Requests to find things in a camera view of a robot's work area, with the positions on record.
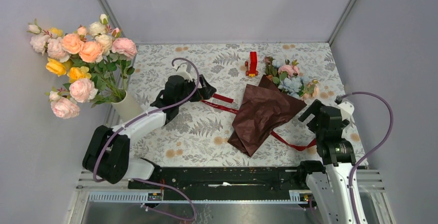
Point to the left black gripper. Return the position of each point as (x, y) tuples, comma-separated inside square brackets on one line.
[(204, 93)]

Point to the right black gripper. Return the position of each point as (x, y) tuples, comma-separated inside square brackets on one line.
[(313, 109)]

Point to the brown paper bouquet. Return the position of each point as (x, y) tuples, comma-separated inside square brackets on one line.
[(278, 97)]

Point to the red ribbon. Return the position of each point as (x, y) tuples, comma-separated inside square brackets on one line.
[(235, 111)]

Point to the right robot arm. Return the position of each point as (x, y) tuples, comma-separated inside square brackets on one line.
[(332, 180)]

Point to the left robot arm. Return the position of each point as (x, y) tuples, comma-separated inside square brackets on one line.
[(108, 154)]

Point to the floral patterned table mat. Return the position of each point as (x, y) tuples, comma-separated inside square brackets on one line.
[(199, 134)]

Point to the red toy block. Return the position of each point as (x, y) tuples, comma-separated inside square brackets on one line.
[(251, 65)]

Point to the pastel rose bunch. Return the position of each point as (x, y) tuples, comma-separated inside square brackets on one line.
[(96, 59)]

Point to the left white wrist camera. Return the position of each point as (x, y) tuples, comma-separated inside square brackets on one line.
[(183, 70)]

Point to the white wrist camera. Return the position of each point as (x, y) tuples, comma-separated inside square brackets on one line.
[(183, 70), (346, 109)]

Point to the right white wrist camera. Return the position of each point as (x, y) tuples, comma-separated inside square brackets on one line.
[(346, 109)]

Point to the slotted white cable duct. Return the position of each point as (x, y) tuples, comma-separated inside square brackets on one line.
[(155, 197)]

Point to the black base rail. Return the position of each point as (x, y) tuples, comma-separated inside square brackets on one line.
[(225, 179)]

